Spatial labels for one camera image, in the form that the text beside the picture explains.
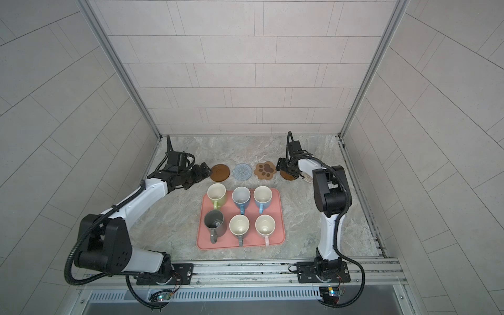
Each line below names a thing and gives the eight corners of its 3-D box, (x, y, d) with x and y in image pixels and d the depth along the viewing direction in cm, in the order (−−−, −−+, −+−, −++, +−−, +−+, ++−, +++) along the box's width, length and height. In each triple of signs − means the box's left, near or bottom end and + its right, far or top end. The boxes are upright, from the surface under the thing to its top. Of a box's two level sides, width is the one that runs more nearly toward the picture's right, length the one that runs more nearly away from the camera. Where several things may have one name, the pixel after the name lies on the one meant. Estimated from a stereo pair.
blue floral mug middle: (232, 216, 85) (230, 208, 79) (234, 195, 92) (232, 186, 85) (249, 216, 85) (248, 208, 79) (250, 195, 92) (249, 186, 85)
